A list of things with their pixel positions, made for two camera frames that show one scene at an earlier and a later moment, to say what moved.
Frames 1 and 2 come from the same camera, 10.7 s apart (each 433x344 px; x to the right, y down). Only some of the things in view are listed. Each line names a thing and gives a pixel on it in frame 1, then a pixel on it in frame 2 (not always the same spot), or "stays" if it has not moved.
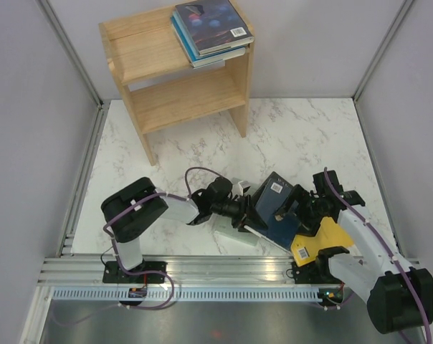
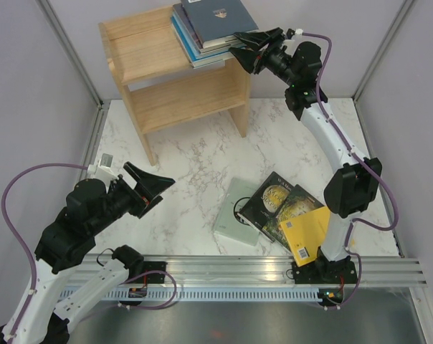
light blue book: (177, 18) stays
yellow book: (330, 235) stays
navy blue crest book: (284, 229) to (216, 21)
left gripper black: (253, 216) to (150, 185)
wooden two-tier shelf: (148, 59) stays
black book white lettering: (272, 194) stays
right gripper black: (307, 226) to (250, 59)
